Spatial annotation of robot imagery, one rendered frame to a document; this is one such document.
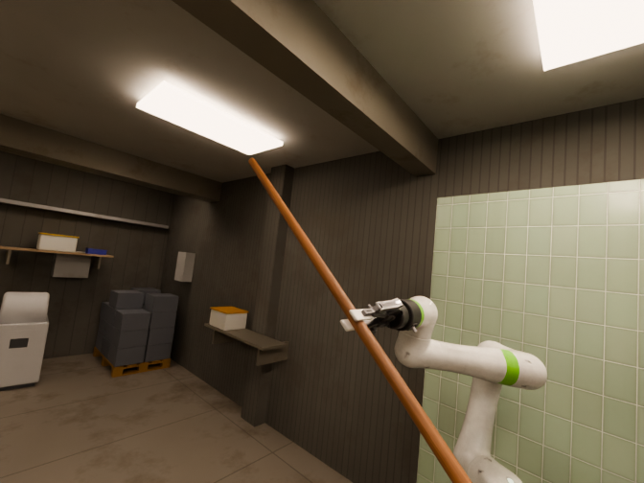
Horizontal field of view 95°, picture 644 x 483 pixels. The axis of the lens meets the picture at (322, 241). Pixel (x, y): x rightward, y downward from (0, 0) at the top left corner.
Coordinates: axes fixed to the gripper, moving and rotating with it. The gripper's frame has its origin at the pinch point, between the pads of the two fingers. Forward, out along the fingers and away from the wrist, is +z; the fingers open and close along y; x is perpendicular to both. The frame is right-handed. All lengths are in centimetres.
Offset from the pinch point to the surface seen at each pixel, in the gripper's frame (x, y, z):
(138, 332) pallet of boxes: 304, 435, -96
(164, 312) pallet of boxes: 325, 414, -133
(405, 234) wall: 107, 27, -201
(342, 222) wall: 175, 69, -197
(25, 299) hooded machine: 360, 414, 44
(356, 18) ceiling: 134, -74, -49
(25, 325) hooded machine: 325, 427, 40
